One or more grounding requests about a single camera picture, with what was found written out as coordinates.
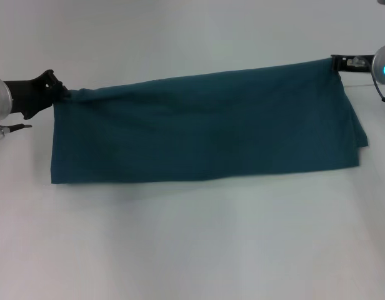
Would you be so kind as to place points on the teal t-shirt with FREE print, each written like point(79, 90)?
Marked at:
point(195, 125)

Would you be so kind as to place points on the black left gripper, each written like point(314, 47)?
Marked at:
point(30, 93)

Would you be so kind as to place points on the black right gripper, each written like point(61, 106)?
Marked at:
point(358, 64)

